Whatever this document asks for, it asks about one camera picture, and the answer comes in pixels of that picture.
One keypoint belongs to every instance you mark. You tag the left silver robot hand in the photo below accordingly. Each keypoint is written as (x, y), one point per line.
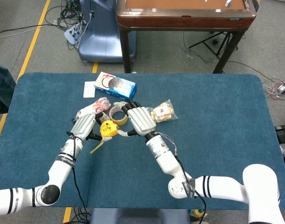
(85, 126)

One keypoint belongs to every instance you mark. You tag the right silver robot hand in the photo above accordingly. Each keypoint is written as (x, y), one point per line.
(140, 121)

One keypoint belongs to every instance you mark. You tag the yellow tape measure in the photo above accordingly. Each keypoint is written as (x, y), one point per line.
(107, 129)

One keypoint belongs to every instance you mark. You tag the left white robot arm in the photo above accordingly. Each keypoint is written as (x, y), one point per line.
(44, 177)

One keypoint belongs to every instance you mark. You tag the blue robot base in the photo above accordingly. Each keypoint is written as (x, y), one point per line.
(100, 35)

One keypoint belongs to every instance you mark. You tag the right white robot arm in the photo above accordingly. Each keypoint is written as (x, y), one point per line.
(203, 182)

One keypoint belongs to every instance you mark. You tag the yellow tape roll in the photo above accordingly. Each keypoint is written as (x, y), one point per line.
(116, 115)

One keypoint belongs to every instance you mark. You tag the crushed plastic bottle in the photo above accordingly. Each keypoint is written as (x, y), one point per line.
(95, 108)

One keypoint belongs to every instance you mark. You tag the clear snack bag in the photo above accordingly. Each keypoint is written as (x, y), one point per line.
(163, 112)

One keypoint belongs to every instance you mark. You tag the white flat card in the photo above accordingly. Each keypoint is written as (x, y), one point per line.
(89, 89)

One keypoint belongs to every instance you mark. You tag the blue table mat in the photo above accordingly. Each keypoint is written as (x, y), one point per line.
(142, 163)

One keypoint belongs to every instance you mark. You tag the blue cookie box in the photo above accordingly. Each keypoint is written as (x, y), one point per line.
(115, 86)

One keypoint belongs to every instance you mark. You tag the person leg in jeans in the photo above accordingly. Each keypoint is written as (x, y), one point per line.
(1, 88)

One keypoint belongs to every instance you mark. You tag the blue-grey robot body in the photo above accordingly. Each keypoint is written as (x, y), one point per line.
(140, 216)

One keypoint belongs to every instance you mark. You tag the black tripod stand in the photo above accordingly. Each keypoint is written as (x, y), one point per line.
(213, 43)

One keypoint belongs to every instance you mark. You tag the yellow green toy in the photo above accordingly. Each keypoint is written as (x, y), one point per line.
(197, 214)

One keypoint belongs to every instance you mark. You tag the brown wooden table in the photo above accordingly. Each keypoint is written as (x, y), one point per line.
(184, 21)

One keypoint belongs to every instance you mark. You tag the black box on floor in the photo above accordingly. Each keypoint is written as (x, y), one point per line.
(283, 133)

